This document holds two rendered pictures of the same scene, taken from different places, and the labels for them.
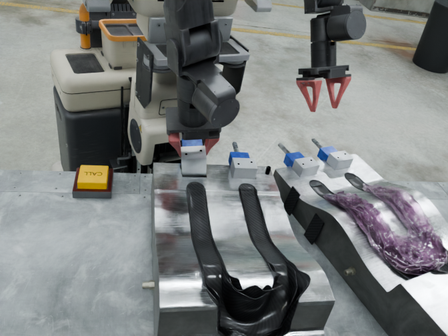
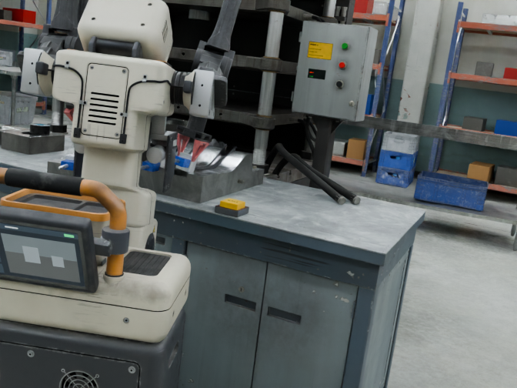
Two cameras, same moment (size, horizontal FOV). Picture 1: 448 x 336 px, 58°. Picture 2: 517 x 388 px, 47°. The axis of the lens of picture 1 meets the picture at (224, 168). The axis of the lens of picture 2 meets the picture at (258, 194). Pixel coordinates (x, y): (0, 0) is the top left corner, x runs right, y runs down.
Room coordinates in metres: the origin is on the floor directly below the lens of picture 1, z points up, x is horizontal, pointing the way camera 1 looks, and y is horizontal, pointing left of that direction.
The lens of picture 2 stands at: (2.01, 1.47, 1.26)
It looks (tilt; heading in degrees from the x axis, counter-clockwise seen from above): 12 degrees down; 219
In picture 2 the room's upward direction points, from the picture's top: 7 degrees clockwise
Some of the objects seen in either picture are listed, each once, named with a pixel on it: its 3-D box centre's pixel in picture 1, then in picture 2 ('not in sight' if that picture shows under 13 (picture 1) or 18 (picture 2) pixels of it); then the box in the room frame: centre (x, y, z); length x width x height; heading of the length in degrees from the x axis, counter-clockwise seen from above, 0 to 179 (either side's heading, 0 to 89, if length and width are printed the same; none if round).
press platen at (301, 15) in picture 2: not in sight; (202, 18); (-0.22, -0.85, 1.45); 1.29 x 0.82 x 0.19; 106
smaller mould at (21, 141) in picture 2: not in sight; (33, 141); (0.70, -0.81, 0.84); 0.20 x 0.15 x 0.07; 16
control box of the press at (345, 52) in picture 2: not in sight; (315, 188); (-0.27, -0.04, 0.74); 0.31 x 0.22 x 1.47; 106
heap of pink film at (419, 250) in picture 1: (391, 217); not in sight; (0.64, -0.36, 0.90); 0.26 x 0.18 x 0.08; 33
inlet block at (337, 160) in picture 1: (327, 153); (68, 165); (0.89, -0.26, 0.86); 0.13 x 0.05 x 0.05; 33
